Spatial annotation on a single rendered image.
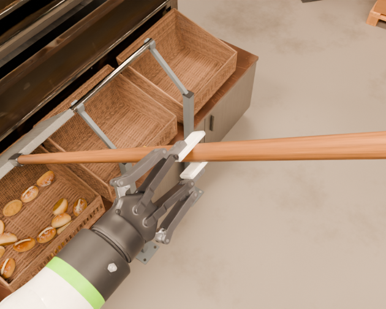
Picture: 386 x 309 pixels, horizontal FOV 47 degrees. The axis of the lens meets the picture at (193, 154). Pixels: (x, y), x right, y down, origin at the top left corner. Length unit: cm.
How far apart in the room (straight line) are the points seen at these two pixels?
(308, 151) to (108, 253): 29
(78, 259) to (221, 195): 240
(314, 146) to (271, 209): 241
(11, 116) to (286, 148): 179
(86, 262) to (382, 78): 352
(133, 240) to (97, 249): 5
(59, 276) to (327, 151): 36
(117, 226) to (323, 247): 235
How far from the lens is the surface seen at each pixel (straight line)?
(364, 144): 51
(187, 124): 234
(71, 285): 60
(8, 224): 237
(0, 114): 220
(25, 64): 217
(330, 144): 53
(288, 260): 281
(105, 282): 61
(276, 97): 354
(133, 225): 63
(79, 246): 61
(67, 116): 171
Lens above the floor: 254
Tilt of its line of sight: 54 degrees down
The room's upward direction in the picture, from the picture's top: straight up
